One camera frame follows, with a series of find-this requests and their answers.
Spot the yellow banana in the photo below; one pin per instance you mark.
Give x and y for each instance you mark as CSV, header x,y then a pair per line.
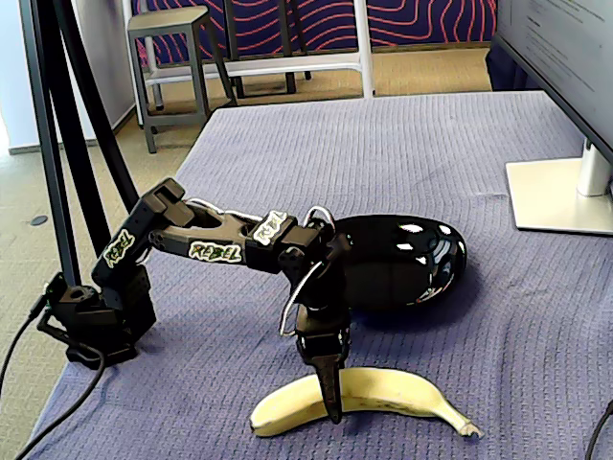
x,y
392,388

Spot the black floor disc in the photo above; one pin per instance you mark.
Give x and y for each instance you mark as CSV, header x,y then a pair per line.
x,y
39,220

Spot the black chair frame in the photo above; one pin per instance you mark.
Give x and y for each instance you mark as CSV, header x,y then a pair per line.
x,y
232,43

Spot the black glossy bowl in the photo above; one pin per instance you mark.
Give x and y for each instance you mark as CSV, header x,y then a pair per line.
x,y
397,268

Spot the navy panel with pink lines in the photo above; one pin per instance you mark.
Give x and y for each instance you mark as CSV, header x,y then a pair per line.
x,y
421,21

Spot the silver monitor stand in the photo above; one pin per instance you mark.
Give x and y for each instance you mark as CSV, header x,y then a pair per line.
x,y
541,196

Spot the grey metal stool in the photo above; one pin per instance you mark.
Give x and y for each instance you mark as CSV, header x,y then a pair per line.
x,y
163,21

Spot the black tripod stand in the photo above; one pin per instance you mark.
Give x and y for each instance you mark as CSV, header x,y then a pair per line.
x,y
48,120

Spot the white metal table frame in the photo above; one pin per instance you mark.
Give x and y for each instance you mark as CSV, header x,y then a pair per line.
x,y
364,48

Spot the purple-blue woven cloth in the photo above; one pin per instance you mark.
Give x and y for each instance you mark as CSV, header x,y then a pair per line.
x,y
335,158

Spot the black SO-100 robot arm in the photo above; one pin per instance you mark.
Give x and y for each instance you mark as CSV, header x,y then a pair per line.
x,y
163,211

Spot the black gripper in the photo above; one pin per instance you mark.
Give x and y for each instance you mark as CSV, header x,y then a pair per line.
x,y
320,346

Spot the computer monitor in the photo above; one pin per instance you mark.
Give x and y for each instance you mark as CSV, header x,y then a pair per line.
x,y
555,43

